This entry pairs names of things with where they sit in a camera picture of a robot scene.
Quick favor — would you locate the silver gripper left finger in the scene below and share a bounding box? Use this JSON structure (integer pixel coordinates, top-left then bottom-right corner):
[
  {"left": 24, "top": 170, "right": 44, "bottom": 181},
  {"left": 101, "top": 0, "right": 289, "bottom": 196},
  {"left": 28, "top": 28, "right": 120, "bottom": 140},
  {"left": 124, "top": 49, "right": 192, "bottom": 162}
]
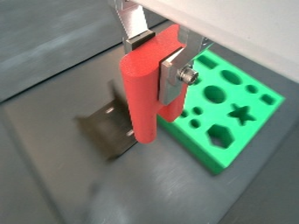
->
[{"left": 113, "top": 0, "right": 154, "bottom": 53}]

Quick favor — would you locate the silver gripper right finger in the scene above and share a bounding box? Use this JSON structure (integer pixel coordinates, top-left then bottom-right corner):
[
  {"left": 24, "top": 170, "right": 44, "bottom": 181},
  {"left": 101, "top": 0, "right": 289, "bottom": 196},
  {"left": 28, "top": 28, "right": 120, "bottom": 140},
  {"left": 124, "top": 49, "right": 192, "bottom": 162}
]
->
[{"left": 158, "top": 26, "right": 212, "bottom": 105}]

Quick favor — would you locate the green foam shape board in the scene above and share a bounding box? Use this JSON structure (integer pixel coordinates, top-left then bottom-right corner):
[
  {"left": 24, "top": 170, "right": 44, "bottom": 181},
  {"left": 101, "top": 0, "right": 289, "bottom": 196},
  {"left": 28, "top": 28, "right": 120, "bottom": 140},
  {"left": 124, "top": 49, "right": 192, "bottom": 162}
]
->
[{"left": 157, "top": 50, "right": 284, "bottom": 174}]

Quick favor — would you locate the red square-circle peg object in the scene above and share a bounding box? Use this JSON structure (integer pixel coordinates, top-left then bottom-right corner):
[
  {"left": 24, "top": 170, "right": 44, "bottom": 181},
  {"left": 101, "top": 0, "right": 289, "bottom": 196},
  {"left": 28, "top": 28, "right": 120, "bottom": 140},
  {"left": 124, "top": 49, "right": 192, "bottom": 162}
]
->
[{"left": 118, "top": 24, "right": 186, "bottom": 144}]

